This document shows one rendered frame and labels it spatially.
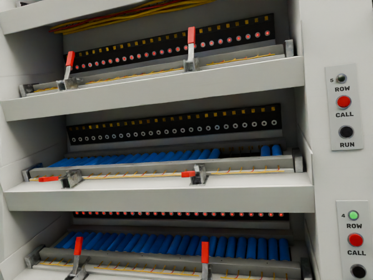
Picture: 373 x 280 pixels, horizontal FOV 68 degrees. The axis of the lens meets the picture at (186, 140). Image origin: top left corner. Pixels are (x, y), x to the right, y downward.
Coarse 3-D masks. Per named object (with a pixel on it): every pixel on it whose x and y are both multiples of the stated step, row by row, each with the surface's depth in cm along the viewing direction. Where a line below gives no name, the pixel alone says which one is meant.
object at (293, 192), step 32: (32, 160) 66; (32, 192) 56; (64, 192) 54; (96, 192) 51; (128, 192) 49; (160, 192) 48; (192, 192) 46; (224, 192) 44; (256, 192) 43; (288, 192) 42
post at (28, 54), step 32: (0, 32) 60; (32, 32) 69; (0, 64) 60; (32, 64) 68; (0, 128) 59; (32, 128) 67; (64, 128) 77; (0, 160) 58; (0, 192) 58; (0, 224) 58; (32, 224) 65; (0, 256) 58
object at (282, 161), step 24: (48, 168) 61; (72, 168) 59; (96, 168) 57; (120, 168) 55; (144, 168) 54; (168, 168) 52; (192, 168) 51; (216, 168) 50; (240, 168) 48; (264, 168) 47
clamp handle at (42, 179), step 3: (66, 171) 55; (69, 171) 55; (69, 174) 55; (42, 177) 49; (45, 177) 49; (48, 177) 49; (51, 177) 50; (54, 177) 51; (57, 177) 51; (60, 177) 52; (63, 177) 53; (66, 177) 54; (39, 180) 48; (42, 180) 48; (45, 180) 48; (48, 180) 49; (51, 180) 50; (54, 180) 50; (57, 180) 51
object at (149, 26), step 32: (224, 0) 65; (256, 0) 63; (96, 32) 76; (128, 32) 73; (160, 32) 70; (288, 32) 61; (64, 64) 79; (224, 96) 65; (256, 96) 62; (288, 96) 60; (288, 128) 60; (96, 224) 74
